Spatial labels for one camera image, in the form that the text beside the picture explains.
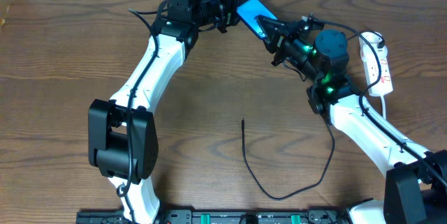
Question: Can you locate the white power strip cord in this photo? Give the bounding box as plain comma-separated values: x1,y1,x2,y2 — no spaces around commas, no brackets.
379,94,388,120

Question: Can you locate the black charging cable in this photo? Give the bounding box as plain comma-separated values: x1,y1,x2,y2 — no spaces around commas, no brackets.
240,30,386,201

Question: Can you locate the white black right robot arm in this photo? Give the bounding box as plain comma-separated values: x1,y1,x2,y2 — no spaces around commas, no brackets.
255,15,446,223

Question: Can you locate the white USB charger adapter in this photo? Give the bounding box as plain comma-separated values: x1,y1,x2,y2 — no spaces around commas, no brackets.
359,31,388,62

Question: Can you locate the blue Galaxy smartphone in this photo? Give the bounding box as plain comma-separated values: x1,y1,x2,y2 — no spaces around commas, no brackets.
236,0,277,40

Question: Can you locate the white power strip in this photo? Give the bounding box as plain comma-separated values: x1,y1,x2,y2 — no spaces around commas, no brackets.
358,31,394,97

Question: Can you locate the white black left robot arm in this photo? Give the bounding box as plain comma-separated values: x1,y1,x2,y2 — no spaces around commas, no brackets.
88,0,248,223

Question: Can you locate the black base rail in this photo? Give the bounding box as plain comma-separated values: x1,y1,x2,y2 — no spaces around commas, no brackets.
75,209,351,224

